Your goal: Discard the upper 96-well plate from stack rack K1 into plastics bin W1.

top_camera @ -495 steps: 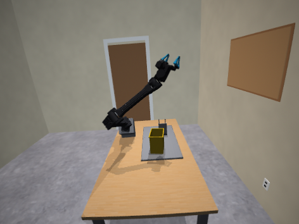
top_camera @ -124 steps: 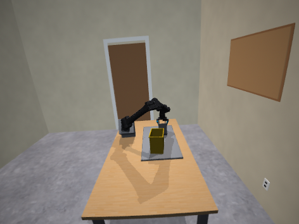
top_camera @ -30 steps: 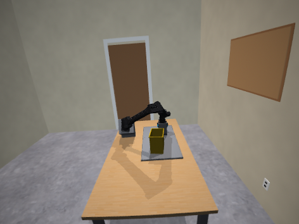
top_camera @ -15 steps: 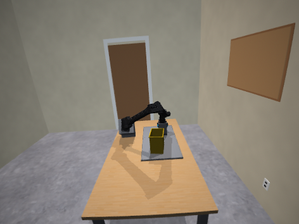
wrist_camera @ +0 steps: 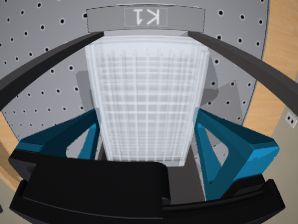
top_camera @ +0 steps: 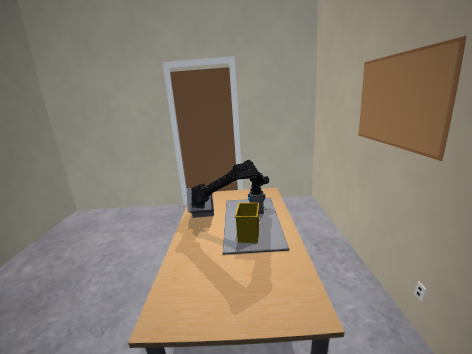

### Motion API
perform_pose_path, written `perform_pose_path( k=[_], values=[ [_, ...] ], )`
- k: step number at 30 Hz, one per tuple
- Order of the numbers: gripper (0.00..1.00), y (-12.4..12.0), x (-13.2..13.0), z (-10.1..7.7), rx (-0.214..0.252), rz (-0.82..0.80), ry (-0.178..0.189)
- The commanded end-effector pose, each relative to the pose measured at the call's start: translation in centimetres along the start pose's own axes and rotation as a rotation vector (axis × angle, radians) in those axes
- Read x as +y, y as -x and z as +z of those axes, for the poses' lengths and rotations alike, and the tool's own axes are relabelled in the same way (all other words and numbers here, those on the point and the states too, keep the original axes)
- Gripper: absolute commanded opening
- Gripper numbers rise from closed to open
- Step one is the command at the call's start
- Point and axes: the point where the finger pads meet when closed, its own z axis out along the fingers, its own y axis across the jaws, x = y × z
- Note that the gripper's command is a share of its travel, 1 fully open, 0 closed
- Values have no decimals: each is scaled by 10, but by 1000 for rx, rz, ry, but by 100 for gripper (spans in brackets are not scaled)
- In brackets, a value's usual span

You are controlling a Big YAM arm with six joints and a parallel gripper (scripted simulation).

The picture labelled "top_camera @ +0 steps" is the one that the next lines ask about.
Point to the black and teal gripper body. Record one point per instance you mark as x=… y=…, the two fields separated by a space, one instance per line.
x=255 y=191

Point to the yellow open-top bin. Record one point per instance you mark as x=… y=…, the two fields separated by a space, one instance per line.
x=247 y=222

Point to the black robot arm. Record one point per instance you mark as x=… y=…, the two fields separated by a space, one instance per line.
x=245 y=170

